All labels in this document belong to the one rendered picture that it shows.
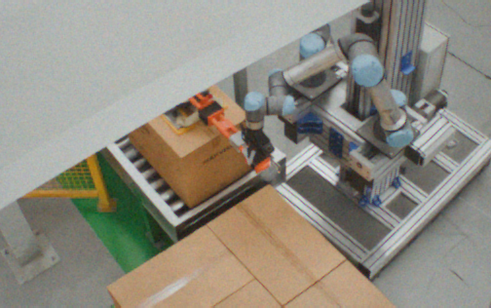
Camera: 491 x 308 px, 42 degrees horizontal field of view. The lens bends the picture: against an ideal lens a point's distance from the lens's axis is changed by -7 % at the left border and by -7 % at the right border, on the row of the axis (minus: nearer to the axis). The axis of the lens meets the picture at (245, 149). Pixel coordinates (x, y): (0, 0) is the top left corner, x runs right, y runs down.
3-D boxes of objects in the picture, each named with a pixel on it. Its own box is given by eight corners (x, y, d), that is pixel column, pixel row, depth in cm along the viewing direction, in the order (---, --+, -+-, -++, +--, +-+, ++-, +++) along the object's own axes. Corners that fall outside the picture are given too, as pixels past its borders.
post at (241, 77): (238, 150, 438) (228, 29, 362) (246, 145, 440) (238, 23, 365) (245, 157, 434) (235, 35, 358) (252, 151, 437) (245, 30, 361)
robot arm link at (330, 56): (362, 17, 260) (260, 70, 281) (367, 34, 253) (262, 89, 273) (376, 35, 268) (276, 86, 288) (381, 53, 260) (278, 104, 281)
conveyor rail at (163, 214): (8, 33, 469) (0, 13, 455) (14, 29, 471) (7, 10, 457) (176, 245, 345) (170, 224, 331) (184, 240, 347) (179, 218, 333)
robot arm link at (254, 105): (266, 103, 264) (244, 104, 264) (266, 123, 272) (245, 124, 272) (265, 89, 269) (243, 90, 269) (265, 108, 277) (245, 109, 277)
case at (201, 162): (129, 140, 374) (116, 89, 343) (187, 105, 389) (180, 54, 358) (190, 209, 342) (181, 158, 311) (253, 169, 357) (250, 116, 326)
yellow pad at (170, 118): (141, 97, 338) (140, 90, 335) (158, 88, 342) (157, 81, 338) (178, 136, 320) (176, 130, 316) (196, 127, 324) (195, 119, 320)
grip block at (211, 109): (197, 117, 314) (196, 108, 309) (214, 107, 317) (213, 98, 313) (207, 128, 309) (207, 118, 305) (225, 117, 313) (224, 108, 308)
